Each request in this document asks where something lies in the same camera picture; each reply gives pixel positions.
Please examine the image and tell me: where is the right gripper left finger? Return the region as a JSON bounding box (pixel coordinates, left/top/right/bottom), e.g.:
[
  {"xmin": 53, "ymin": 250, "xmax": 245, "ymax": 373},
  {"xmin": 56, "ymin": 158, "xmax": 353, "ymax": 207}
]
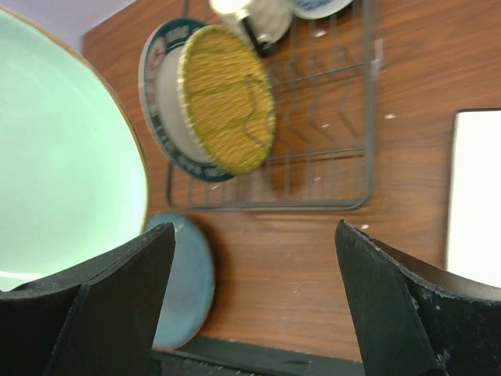
[{"xmin": 1, "ymin": 222, "xmax": 175, "ymax": 375}]

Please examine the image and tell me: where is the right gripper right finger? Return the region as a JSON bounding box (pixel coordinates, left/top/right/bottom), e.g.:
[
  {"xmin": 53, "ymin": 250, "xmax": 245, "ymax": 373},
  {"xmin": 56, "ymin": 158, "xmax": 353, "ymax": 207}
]
[{"xmin": 335, "ymin": 220, "xmax": 500, "ymax": 375}]

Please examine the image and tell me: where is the dark plate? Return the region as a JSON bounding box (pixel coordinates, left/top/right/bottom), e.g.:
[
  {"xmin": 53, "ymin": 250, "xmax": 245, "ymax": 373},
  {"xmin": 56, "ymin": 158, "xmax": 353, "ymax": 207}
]
[{"xmin": 147, "ymin": 212, "xmax": 215, "ymax": 349}]

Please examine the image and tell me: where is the green plate with flower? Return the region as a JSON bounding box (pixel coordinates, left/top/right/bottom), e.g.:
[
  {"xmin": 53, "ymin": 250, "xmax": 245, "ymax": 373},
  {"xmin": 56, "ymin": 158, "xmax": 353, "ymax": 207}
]
[{"xmin": 1, "ymin": 9, "xmax": 148, "ymax": 291}]

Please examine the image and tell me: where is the yellow woven bamboo plate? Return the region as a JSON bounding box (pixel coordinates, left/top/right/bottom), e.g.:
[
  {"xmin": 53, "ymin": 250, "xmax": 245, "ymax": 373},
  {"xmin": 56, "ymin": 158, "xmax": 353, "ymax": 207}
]
[{"xmin": 178, "ymin": 24, "xmax": 276, "ymax": 175}]

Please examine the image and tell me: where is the white plate teal lettered rim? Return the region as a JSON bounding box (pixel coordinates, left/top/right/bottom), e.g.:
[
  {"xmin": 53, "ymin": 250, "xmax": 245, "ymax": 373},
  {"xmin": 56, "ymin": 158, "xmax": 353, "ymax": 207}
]
[{"xmin": 138, "ymin": 17, "xmax": 233, "ymax": 183}]

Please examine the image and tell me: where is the blue floral white bowl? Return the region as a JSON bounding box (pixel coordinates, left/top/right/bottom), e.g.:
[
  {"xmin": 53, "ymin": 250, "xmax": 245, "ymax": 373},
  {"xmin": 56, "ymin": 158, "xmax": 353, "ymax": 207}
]
[{"xmin": 294, "ymin": 0, "xmax": 353, "ymax": 20}]

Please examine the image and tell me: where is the cream ceramic mug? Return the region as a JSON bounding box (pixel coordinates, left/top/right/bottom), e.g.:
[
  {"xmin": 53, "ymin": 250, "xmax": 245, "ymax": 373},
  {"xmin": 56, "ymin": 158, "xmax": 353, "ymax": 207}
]
[{"xmin": 209, "ymin": 0, "xmax": 295, "ymax": 58}]

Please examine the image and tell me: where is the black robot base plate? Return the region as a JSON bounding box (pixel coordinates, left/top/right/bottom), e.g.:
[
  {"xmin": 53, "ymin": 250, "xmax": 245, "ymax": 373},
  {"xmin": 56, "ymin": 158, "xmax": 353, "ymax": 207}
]
[{"xmin": 146, "ymin": 336, "xmax": 365, "ymax": 375}]

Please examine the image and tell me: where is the black wire dish rack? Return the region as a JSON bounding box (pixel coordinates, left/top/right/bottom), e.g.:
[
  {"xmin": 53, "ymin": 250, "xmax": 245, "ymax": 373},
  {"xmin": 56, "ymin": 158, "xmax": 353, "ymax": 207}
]
[{"xmin": 165, "ymin": 1, "xmax": 383, "ymax": 212}]

